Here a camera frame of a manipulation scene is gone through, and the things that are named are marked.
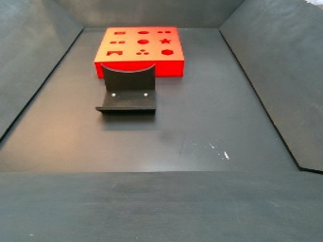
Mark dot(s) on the red shape sorter box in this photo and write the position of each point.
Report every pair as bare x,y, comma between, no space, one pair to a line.
133,48

